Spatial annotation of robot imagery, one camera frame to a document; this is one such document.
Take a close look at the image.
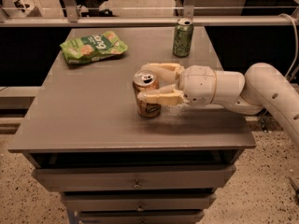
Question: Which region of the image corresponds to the top grey drawer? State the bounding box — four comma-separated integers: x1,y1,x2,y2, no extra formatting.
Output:
32,164,235,192

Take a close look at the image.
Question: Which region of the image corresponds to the grey drawer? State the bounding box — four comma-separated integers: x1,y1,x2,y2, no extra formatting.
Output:
62,193,216,212
79,210,204,224
32,164,235,192

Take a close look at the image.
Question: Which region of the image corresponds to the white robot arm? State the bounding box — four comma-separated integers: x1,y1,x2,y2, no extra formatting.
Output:
133,63,299,146

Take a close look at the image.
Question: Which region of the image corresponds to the orange soda can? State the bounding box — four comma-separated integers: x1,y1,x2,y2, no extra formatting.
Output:
133,70,161,118

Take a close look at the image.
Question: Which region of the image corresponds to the green soda can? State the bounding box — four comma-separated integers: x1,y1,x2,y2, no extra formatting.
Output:
173,18,193,57

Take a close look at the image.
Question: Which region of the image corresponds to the middle grey drawer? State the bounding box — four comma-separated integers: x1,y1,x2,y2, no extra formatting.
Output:
62,193,216,212

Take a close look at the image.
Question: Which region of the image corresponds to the grey drawer cabinet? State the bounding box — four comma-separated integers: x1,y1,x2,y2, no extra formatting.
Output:
7,26,257,224

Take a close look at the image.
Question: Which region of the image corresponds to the bottom grey drawer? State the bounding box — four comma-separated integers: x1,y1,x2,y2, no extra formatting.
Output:
79,210,204,224

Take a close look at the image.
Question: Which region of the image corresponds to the green snack bag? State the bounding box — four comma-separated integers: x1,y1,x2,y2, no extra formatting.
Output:
60,31,128,64

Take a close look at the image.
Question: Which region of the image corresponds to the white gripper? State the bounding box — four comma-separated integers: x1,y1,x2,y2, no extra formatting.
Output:
137,63,216,106

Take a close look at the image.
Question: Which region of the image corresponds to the white cable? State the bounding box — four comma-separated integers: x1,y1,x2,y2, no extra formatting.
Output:
278,12,299,79

